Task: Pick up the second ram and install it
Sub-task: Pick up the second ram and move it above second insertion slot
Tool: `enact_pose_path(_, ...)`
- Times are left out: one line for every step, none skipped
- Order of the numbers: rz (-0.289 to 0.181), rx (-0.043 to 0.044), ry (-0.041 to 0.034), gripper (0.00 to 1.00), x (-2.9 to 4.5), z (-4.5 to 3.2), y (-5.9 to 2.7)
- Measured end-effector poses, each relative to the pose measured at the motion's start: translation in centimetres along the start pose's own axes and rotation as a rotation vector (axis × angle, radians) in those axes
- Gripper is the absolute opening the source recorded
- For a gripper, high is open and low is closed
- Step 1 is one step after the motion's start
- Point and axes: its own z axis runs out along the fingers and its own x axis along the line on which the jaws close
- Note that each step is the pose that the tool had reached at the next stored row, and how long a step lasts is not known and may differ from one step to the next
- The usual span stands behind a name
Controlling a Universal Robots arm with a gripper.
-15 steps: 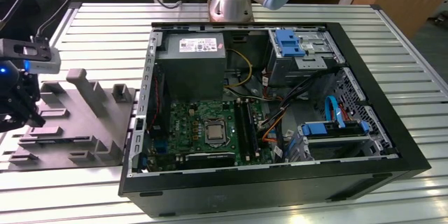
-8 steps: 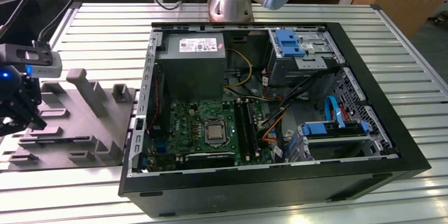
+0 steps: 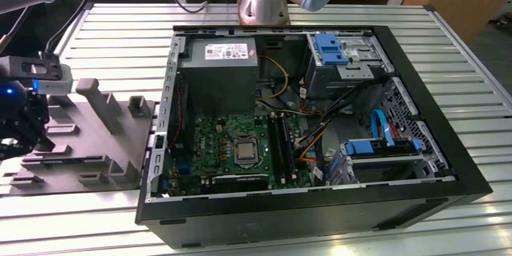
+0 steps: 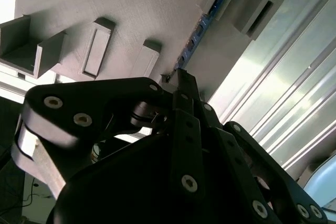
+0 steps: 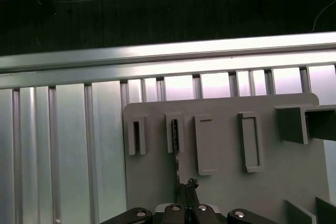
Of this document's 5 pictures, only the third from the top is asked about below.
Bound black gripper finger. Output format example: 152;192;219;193
22;88;55;152
0;118;31;161

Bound grey parts rack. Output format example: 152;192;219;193
7;78;159;197

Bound green motherboard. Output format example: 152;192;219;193
167;113;319;194

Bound grey power supply unit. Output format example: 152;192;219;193
178;37;260;116

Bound silver CPU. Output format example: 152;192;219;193
235;143;259;161

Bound black graphics card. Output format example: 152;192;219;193
211;173;271;193

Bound black PC case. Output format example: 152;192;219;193
135;24;494;249

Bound blue drive latch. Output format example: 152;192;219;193
314;33;350;66

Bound hard disk in blue carrier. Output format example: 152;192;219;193
343;137;423;158

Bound grey drive cage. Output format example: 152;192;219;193
306;31;395;98

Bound metal disk bay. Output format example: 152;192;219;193
339;140;458;186

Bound black chair base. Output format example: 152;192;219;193
488;12;512;29

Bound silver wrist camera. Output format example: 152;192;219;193
31;63;75;95

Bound black camera bracket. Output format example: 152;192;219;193
0;55;62;77

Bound black camera cable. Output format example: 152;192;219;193
38;0;98;61

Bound yellow wire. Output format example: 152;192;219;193
258;55;290;100

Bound orange red power wires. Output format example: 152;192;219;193
299;127;327;167

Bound blue SATA cable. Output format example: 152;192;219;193
326;153;342;186
371;108;398;146

